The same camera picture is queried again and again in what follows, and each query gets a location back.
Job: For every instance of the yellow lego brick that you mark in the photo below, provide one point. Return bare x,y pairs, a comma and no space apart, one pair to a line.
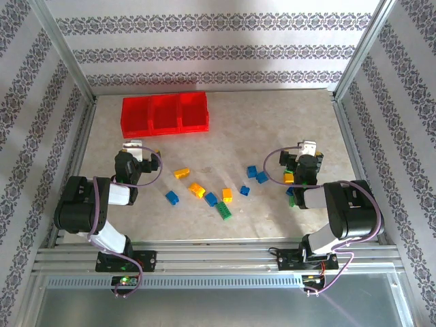
197,189
181,173
288,177

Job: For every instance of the small blue lego brick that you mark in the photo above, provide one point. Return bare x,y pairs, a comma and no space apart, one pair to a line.
244,190

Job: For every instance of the orange-yellow lego brick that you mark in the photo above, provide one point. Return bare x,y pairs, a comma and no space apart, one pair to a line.
227,195

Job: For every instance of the green lego plate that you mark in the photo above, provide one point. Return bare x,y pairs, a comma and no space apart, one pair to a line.
225,210

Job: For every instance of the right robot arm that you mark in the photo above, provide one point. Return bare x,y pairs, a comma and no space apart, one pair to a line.
354,211

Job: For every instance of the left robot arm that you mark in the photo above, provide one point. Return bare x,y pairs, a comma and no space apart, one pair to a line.
78,211

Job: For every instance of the right control board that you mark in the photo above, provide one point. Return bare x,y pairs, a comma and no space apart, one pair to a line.
313,278

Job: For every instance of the control board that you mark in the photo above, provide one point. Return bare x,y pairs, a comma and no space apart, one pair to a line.
313,278
124,281

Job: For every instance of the left control board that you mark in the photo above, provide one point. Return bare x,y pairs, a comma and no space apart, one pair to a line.
124,281

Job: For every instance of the grey metal panel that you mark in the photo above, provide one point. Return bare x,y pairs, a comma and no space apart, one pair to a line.
211,306

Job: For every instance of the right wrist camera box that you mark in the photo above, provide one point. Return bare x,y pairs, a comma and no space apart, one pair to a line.
310,147

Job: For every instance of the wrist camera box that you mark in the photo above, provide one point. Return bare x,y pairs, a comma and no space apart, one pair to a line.
310,147
133,148

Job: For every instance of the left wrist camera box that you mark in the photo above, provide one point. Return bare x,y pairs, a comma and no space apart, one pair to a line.
133,148

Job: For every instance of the right aluminium side rail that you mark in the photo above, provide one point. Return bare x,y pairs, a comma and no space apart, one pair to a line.
349,136

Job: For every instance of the aluminium side rail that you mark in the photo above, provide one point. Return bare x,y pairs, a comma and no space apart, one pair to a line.
349,136
84,136

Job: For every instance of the left aluminium side rail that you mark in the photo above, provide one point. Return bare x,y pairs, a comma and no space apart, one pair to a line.
84,136

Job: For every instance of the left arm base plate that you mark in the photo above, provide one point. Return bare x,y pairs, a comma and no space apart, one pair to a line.
150,260

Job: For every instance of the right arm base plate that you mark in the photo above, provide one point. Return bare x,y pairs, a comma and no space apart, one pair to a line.
284,262

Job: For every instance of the aluminium mounting rail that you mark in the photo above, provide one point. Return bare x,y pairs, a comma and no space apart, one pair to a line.
211,255

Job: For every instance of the right aluminium frame post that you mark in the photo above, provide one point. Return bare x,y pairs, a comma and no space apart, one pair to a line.
361,51

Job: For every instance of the aluminium frame post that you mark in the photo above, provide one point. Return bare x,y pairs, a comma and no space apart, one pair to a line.
361,51
66,51

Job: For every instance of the left aluminium frame post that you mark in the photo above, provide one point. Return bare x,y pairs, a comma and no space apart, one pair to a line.
66,51

